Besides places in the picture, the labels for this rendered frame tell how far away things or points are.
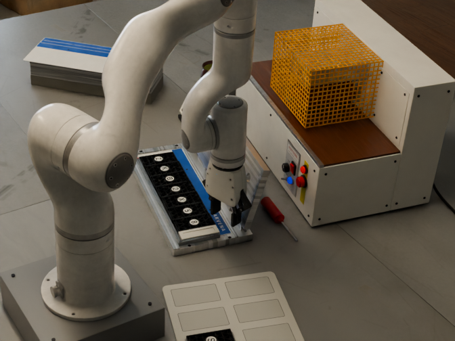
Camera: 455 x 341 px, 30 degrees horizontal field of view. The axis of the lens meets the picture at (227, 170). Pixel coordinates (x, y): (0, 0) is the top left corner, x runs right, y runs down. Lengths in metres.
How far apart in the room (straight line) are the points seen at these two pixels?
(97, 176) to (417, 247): 0.95
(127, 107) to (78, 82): 1.14
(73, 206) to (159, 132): 0.89
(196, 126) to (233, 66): 0.16
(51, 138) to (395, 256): 0.95
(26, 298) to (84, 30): 1.48
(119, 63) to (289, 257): 0.74
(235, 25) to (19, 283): 0.72
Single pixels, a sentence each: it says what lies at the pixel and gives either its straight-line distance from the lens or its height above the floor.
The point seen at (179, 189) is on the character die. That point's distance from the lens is 2.23.
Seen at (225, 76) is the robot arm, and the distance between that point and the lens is 1.85.
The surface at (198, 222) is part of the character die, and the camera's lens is 2.13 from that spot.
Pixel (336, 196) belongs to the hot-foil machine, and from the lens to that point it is 2.16.
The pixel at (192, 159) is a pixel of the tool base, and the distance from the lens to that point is 2.37.
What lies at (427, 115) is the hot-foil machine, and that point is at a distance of 2.15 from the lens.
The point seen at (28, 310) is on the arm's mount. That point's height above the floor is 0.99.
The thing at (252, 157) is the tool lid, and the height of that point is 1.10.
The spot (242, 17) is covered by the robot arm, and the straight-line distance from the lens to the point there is 1.79.
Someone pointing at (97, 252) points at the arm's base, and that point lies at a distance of 1.72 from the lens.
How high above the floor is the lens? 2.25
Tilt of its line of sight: 35 degrees down
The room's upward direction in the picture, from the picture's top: 3 degrees clockwise
